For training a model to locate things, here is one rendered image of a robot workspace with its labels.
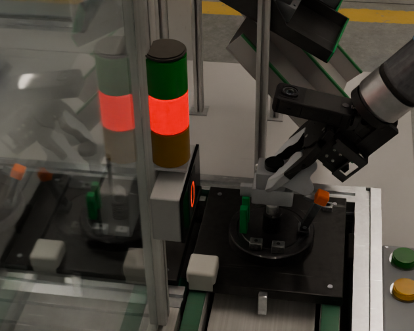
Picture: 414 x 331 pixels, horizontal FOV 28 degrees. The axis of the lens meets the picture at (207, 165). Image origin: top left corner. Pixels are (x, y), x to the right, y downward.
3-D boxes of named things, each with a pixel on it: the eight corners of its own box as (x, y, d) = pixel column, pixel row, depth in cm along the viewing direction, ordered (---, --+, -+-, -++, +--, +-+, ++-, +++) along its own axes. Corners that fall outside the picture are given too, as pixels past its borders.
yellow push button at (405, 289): (417, 287, 128) (419, 278, 127) (418, 306, 125) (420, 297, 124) (391, 285, 129) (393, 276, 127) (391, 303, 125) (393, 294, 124)
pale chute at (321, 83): (344, 122, 159) (362, 111, 156) (329, 161, 149) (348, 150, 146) (246, 14, 152) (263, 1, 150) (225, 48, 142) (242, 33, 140)
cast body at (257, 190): (294, 190, 131) (296, 154, 127) (292, 207, 128) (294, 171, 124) (242, 185, 133) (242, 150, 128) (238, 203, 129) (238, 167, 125)
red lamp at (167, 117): (192, 114, 103) (191, 80, 100) (185, 136, 99) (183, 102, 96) (153, 111, 104) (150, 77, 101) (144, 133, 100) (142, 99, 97)
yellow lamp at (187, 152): (193, 146, 106) (192, 115, 103) (186, 170, 102) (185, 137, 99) (155, 144, 107) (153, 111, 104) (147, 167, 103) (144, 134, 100)
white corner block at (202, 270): (219, 273, 132) (219, 254, 129) (215, 293, 128) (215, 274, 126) (190, 270, 132) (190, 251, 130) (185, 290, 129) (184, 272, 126)
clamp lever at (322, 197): (309, 224, 134) (330, 192, 129) (309, 232, 132) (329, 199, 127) (289, 216, 133) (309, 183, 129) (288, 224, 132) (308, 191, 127)
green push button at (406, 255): (415, 257, 134) (417, 247, 132) (416, 274, 130) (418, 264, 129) (390, 254, 134) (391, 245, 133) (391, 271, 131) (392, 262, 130)
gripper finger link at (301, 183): (290, 217, 125) (332, 177, 121) (261, 196, 123) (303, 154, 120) (288, 207, 128) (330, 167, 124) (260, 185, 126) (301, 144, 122)
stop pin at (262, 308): (267, 309, 128) (267, 291, 126) (266, 315, 127) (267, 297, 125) (258, 308, 129) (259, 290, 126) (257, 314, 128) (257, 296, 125)
